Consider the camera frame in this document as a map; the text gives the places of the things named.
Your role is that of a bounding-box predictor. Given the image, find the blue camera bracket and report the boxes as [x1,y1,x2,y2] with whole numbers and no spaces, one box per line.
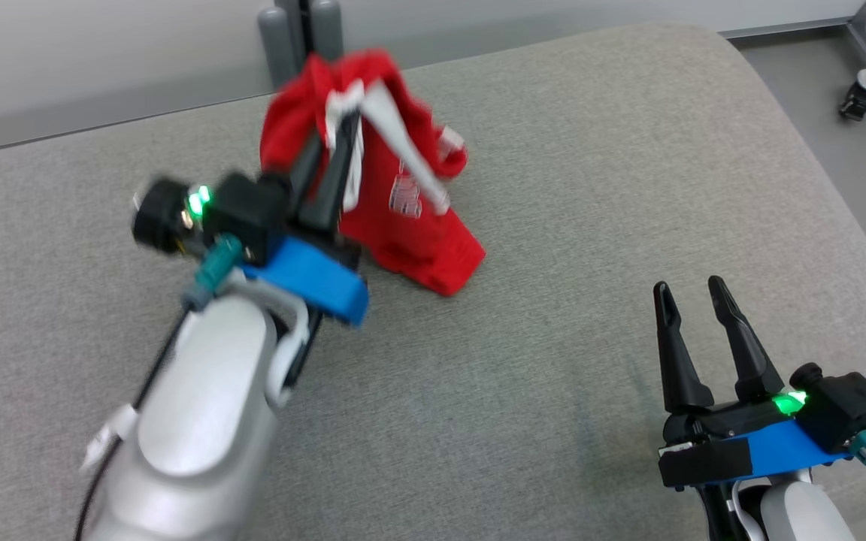
[244,236,371,328]
[659,417,855,491]

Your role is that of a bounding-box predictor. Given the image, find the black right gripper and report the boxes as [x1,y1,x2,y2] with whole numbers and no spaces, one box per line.
[653,275,810,450]

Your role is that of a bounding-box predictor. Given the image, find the blue left camera bracket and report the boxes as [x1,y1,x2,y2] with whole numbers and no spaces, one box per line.
[244,236,371,328]

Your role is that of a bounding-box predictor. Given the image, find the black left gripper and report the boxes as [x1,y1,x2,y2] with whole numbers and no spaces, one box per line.
[132,113,364,269]

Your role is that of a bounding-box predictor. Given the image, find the grey partition post with feet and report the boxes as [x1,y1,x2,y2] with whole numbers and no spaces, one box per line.
[256,0,346,92]

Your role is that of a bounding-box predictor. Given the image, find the blue right camera bracket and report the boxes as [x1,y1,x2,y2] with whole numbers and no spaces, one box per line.
[659,417,855,491]

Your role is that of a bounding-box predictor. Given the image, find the teal left cable connector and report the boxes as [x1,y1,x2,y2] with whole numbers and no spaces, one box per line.
[181,233,245,313]

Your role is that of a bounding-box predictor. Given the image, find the red shorts with white trim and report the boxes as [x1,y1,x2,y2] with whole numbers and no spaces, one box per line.
[259,49,488,298]

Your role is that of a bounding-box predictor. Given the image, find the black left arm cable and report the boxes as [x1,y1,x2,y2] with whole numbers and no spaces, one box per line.
[72,301,195,541]

